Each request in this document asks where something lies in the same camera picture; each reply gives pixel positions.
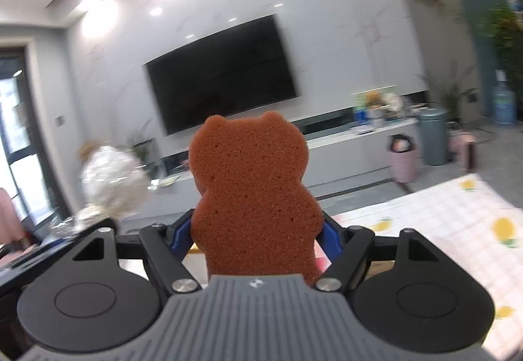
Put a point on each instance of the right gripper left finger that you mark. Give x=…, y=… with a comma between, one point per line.
x=164, y=248

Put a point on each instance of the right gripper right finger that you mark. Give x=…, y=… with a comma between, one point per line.
x=348, y=251

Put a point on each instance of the white plastic bag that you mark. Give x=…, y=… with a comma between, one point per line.
x=114, y=182

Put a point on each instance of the brown bear sponge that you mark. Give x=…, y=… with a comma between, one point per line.
x=255, y=216

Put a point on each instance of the green potted plant left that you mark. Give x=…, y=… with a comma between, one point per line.
x=143, y=145

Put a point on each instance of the pink waste bin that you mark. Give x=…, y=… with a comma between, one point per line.
x=403, y=157

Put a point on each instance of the checkered lemon table cloth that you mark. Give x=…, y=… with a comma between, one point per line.
x=478, y=229

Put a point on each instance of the dried yellow flower vase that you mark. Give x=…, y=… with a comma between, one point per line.
x=86, y=150

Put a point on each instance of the small teddy bear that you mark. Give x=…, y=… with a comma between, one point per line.
x=374, y=105

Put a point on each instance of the grey trash can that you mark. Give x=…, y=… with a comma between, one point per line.
x=433, y=134

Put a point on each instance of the pink small bag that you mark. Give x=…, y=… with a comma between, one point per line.
x=462, y=147

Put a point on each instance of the green floor plant right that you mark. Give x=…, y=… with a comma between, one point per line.
x=449, y=92

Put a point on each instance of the blue water bottle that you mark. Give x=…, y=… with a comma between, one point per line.
x=504, y=101

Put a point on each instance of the black wall television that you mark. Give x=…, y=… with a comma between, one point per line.
x=235, y=70

